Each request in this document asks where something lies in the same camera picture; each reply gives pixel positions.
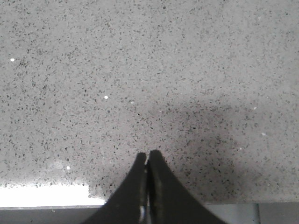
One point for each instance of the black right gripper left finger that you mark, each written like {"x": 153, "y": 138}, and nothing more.
{"x": 127, "y": 205}

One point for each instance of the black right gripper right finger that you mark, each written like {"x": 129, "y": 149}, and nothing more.
{"x": 169, "y": 201}

